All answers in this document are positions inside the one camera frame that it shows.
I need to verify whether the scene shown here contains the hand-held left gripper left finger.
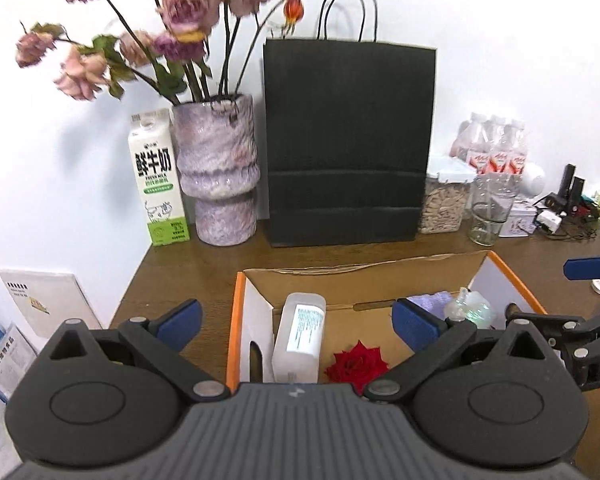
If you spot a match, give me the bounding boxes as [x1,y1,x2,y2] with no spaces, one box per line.
[39,299,232,403]

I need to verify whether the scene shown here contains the clear glass cup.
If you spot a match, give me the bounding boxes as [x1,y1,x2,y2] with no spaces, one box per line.
[468,174,518,246]

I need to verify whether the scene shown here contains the black upright device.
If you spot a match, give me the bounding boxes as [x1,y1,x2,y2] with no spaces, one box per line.
[560,164,586,211]

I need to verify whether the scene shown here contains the dried rose bouquet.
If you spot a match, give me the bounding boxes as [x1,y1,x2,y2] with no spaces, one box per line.
[15,0,306,106]

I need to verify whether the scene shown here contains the iridescent plastic bag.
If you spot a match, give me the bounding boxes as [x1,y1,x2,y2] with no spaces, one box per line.
[442,287,498,331]

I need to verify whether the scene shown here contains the white round speaker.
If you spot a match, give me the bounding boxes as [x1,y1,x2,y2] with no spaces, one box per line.
[521,162,547,198]

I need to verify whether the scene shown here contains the orange cardboard box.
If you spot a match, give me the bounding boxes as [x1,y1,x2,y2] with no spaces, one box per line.
[226,250,551,396]

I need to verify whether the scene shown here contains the white floral tin box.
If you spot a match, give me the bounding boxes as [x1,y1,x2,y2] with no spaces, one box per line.
[500,205,538,238]

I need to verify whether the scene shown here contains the white charger plug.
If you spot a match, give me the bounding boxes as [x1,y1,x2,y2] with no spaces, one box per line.
[535,210,563,233]

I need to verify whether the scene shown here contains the purple ceramic vase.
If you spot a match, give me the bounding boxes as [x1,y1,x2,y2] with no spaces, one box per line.
[171,94,261,247]

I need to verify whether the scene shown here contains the black paper bag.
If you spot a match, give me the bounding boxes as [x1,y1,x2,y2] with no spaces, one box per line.
[262,0,437,248]

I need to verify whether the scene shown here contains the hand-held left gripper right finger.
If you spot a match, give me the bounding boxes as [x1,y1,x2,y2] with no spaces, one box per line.
[365,298,563,403]

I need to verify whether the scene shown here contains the clear water bottle red label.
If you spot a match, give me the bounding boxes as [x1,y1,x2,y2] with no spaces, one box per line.
[475,115,508,175]
[500,119,529,177]
[450,112,488,171]

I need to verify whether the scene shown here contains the clear seed storage container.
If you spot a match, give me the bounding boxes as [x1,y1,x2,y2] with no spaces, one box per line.
[419,157,476,235]

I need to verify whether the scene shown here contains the white plastic bottle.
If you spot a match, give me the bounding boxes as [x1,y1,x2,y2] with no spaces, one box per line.
[271,292,327,385]

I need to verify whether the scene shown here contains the white green milk carton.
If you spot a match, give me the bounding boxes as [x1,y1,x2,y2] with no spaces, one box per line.
[127,109,191,247]

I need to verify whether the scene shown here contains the red rose head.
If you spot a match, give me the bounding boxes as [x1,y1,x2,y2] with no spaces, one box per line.
[324,341,390,396]

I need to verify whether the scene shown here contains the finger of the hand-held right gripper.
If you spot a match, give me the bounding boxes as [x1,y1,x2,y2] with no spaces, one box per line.
[564,250,600,281]
[505,305,588,348]

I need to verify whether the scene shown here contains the blue white boxes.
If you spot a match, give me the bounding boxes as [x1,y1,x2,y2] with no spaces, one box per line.
[0,322,38,403]

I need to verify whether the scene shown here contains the purple knitted cloth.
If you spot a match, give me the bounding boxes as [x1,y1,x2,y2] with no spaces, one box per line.
[407,292,461,318]

